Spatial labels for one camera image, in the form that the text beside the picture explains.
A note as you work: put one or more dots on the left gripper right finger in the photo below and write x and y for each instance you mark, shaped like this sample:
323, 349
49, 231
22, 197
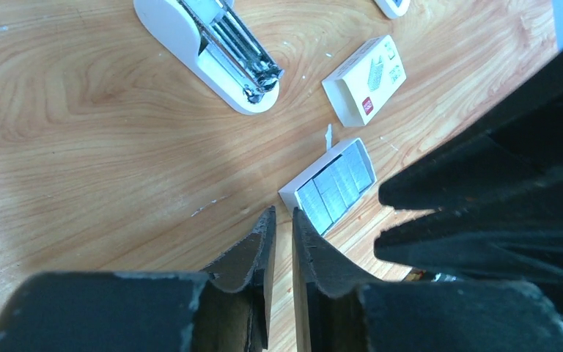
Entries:
341, 307

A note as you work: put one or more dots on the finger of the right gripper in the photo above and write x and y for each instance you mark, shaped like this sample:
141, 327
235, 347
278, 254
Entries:
518, 139
520, 240

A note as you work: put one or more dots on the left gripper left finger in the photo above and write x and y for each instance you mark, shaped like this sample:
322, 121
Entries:
225, 306

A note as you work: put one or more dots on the grey staple strip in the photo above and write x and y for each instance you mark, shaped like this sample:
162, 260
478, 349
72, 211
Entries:
328, 188

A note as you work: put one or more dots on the small white stapler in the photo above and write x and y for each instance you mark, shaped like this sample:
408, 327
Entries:
393, 9

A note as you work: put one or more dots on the grey green white stapler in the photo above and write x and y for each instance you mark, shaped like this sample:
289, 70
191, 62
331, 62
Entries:
212, 41

